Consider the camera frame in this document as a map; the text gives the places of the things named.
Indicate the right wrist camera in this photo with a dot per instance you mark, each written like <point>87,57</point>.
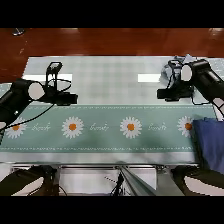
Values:
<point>174,68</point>

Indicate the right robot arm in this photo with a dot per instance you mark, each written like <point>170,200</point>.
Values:
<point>206,78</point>

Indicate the silver frame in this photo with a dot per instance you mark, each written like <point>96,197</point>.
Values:
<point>140,181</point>

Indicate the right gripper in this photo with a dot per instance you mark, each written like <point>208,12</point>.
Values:
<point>173,93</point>

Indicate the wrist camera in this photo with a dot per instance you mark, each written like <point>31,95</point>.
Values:
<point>54,68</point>
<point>174,68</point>

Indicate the blue garment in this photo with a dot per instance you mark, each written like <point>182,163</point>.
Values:
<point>211,143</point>

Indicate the grey T-shirt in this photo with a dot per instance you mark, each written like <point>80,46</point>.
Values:
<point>168,71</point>

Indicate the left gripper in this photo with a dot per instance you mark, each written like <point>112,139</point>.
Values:
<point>63,98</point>

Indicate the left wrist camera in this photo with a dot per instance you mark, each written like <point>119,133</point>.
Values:
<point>54,68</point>

